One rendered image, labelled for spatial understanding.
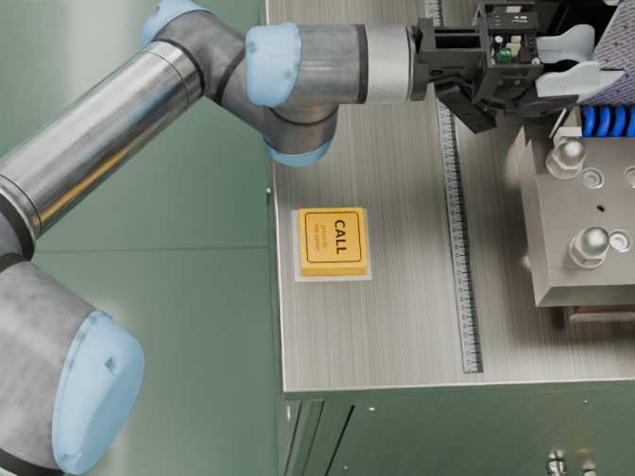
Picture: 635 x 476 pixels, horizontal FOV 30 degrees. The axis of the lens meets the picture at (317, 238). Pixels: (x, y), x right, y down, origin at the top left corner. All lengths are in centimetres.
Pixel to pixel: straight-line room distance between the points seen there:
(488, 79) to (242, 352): 116
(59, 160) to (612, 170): 54
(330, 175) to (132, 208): 101
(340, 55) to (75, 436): 42
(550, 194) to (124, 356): 48
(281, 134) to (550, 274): 30
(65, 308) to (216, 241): 131
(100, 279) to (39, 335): 130
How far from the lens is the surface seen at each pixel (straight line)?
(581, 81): 117
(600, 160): 123
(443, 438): 150
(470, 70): 113
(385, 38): 111
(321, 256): 124
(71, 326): 94
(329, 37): 110
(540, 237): 119
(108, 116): 111
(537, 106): 116
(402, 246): 128
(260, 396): 215
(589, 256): 116
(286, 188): 130
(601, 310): 129
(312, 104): 112
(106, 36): 246
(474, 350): 126
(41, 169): 106
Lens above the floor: 208
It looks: 67 degrees down
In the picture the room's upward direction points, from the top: 10 degrees clockwise
